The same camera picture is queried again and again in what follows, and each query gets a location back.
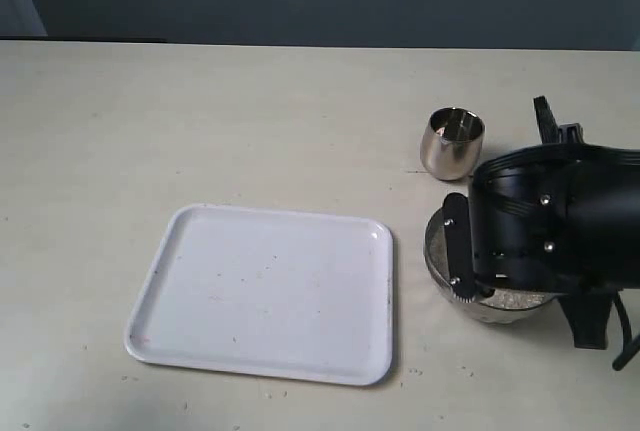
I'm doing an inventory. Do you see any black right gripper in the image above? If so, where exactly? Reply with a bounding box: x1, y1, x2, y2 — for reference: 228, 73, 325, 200
442, 96, 639, 302

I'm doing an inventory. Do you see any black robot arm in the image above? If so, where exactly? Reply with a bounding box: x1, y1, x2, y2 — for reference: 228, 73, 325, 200
441, 96, 639, 357

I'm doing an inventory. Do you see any small steel cup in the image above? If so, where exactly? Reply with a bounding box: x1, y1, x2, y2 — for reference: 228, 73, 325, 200
420, 107, 485, 181

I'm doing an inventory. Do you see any white granular powder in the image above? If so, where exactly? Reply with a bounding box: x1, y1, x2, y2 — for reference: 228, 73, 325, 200
430, 230, 551, 310

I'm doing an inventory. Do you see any steel bowl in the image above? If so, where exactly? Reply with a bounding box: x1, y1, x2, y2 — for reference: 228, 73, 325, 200
423, 209, 553, 324

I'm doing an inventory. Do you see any white plastic tray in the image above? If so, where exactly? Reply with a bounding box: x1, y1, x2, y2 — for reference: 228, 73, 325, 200
124, 204, 394, 386

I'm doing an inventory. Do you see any black cable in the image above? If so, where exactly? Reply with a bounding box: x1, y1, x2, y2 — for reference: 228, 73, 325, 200
612, 295, 640, 371

